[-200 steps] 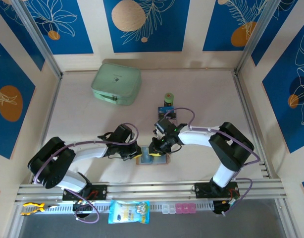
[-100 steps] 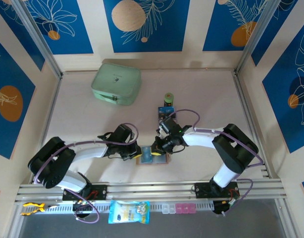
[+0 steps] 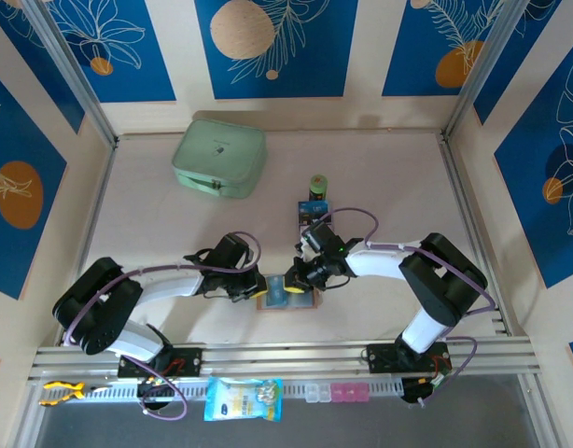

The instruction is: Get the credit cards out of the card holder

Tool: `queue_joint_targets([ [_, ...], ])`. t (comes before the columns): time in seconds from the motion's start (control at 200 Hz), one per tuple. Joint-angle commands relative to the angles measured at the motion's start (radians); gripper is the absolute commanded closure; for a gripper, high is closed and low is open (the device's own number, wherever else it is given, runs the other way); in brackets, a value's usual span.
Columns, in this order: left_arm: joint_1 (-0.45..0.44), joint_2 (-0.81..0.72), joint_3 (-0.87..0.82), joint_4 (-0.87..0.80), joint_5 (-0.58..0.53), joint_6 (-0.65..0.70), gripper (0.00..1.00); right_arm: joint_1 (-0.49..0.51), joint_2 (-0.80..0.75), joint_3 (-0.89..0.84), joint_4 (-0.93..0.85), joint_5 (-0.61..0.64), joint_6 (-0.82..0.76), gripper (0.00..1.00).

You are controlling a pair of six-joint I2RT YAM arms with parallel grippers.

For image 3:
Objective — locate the aluminium corner post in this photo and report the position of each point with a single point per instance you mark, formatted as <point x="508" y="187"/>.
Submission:
<point x="72" y="70"/>
<point x="484" y="70"/>

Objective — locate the mint green zip pouch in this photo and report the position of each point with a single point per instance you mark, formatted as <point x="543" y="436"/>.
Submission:
<point x="219" y="154"/>

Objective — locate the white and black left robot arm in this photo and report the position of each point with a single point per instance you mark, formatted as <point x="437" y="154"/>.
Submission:
<point x="174" y="287"/>

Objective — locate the small green-lidded bottle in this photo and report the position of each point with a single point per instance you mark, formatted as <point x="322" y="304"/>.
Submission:
<point x="317" y="189"/>

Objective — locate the yellow and black pliers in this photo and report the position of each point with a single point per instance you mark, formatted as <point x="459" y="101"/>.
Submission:
<point x="76" y="389"/>

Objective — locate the blue snack packet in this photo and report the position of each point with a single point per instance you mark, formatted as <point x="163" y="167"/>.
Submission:
<point x="242" y="401"/>

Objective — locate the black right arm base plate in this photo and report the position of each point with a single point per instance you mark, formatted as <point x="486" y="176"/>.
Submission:
<point x="377" y="359"/>

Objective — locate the pink pill box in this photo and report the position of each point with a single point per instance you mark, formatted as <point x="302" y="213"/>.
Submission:
<point x="349" y="392"/>

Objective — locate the clear pill box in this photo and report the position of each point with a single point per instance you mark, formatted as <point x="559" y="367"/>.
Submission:
<point x="317" y="393"/>

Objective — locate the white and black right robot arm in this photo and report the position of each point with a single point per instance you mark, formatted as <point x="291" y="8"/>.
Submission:
<point x="375" y="263"/>

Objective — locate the black table clamp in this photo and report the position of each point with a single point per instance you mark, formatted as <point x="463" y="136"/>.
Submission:
<point x="156" y="392"/>
<point x="410" y="394"/>

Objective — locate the tan leather card holder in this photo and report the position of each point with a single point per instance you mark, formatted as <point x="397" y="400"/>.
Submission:
<point x="310" y="302"/>

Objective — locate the small green circuit board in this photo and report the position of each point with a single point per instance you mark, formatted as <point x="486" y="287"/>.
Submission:
<point x="439" y="382"/>

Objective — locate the aluminium rail beam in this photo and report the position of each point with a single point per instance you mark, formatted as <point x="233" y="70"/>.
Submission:
<point x="286" y="359"/>

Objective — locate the aluminium table side rail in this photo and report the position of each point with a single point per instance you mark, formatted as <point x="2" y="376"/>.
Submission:
<point x="87" y="242"/>
<point x="466" y="205"/>

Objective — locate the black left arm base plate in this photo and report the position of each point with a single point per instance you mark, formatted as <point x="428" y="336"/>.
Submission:
<point x="193" y="361"/>

